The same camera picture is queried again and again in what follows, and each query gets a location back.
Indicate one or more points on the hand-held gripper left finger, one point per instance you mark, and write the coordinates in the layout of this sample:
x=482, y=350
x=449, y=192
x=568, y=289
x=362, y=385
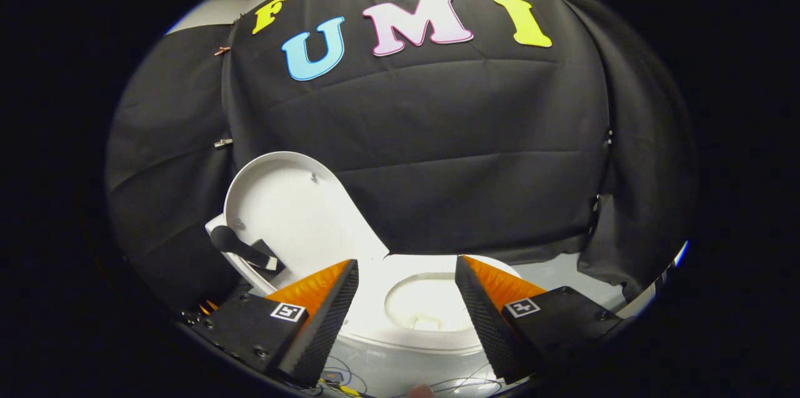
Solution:
x=325, y=329

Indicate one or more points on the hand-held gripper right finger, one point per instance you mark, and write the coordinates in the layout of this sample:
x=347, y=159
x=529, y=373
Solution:
x=490, y=329

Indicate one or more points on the white toilet lid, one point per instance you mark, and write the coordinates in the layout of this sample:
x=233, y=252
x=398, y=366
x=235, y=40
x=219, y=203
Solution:
x=300, y=210

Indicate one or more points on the white toilet seat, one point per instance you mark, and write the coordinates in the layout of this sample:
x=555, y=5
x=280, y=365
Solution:
x=372, y=298

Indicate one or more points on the white ceramic toilet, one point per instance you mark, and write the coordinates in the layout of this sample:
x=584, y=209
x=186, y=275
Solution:
x=425, y=307

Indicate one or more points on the orange clamp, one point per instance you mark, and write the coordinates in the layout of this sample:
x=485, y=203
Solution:
x=208, y=307

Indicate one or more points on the black backdrop cloth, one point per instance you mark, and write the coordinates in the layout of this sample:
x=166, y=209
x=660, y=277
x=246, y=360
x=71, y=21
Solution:
x=469, y=135

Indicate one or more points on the silver metal clip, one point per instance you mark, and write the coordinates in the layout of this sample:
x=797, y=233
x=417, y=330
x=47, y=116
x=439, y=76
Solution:
x=222, y=143

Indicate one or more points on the copper metal clip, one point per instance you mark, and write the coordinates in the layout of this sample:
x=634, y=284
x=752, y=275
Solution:
x=222, y=50

